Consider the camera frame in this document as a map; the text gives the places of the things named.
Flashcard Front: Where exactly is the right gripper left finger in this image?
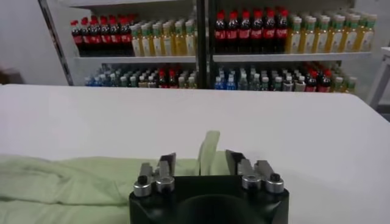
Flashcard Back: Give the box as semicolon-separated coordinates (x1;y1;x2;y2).
133;152;177;198

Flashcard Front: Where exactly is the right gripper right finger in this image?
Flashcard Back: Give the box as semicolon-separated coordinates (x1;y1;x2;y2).
225;149;285;195

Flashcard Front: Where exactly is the light green shirt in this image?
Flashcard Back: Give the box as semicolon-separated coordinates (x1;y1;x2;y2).
0;130;232;224

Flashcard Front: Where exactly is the small red-capped cola bottle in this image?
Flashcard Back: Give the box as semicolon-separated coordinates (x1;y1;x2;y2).
157;69;168;89
317;69;332;93
305;70;318;93
167;69;178;89

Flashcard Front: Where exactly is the white cabinet shelf board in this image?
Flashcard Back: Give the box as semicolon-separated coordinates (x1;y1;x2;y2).
212;51;373;63

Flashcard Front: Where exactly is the white drinks display cabinet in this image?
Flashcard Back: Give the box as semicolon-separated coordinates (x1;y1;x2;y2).
208;0;378;94
37;0;208;89

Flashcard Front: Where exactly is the white side table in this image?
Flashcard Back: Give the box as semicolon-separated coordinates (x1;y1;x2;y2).
366;46;390;111

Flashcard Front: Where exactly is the brown cardboard box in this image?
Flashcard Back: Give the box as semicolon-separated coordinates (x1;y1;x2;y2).
0;67;24;85

